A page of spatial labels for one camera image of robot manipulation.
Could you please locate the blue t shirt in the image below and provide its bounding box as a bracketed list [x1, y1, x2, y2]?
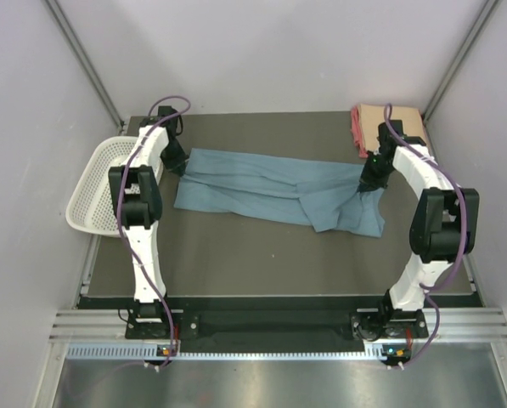
[174, 149, 385, 238]

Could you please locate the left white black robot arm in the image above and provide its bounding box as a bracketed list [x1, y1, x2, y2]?
[108, 105, 187, 340]

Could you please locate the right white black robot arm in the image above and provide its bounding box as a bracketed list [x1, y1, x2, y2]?
[351, 120, 480, 342]

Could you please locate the folded pink t shirt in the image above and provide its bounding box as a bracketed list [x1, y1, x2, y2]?
[351, 104, 378, 159]

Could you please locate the folded peach t shirt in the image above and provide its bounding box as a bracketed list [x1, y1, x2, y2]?
[358, 103, 430, 156]

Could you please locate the white perforated plastic basket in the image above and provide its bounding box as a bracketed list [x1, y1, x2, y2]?
[65, 137, 165, 241]

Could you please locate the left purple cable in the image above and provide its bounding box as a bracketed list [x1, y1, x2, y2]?
[117, 95, 193, 370]

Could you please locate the purple cable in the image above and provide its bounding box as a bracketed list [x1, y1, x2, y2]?
[383, 103, 469, 370]
[117, 95, 193, 370]

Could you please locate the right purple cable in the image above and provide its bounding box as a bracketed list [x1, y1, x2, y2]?
[383, 103, 469, 370]

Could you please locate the left aluminium corner post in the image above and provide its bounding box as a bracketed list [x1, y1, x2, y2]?
[42, 0, 125, 129]

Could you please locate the aluminium corner post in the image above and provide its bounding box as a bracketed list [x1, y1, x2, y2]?
[422, 0, 502, 124]
[42, 0, 125, 129]

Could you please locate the right aluminium corner post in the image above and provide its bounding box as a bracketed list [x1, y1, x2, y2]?
[422, 0, 502, 124]

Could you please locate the slotted grey cable duct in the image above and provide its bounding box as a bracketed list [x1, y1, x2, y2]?
[66, 343, 404, 361]

